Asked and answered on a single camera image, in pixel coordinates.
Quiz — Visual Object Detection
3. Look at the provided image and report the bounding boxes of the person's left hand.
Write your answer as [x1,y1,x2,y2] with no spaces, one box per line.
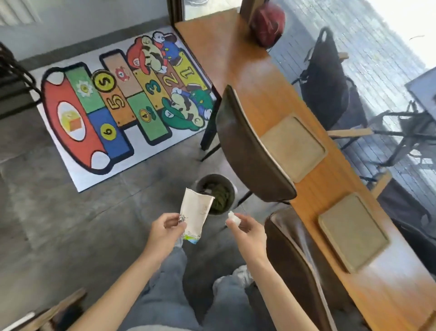
[144,213,188,265]

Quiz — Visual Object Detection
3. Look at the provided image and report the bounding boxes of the person's right hand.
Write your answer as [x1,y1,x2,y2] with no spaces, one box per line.
[226,213,268,265]

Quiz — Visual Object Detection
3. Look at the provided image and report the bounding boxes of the crushed white paper cup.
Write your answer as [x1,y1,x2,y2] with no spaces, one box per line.
[178,187,215,246]

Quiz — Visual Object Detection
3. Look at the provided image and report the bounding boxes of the round metal trash bin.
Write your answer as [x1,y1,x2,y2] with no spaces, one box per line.
[195,174,238,216]

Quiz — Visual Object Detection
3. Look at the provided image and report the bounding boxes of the square wooden tray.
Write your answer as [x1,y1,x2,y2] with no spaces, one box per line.
[318,192,391,275]
[260,114,329,184]

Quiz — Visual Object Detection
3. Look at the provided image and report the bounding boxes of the person's right forearm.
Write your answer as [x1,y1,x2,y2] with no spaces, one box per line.
[245,254,319,331]

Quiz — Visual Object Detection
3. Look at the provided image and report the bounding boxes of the person's left forearm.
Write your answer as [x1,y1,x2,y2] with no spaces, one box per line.
[68,252,171,331]

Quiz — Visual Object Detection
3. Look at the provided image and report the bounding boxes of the person's right white sneaker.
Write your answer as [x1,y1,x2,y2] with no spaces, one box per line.
[213,265,254,295]

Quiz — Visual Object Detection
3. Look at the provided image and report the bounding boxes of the person's blue jeans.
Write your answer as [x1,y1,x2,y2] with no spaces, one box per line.
[117,247,273,331]

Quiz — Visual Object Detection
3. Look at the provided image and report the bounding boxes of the person's grey shirt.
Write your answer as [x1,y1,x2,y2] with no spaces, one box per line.
[126,325,192,331]

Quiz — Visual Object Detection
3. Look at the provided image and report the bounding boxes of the black stand with wooden top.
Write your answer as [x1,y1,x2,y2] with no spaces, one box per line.
[0,288,88,331]

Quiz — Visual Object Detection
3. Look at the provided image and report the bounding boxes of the colourful cartoon game rug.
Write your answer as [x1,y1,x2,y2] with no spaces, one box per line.
[35,25,218,193]

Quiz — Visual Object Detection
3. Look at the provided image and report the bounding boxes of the black folding outdoor table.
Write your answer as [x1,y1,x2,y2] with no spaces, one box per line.
[369,66,436,168]

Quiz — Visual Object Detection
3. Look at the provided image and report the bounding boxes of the black metal frame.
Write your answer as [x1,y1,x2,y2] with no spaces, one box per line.
[0,40,42,120]

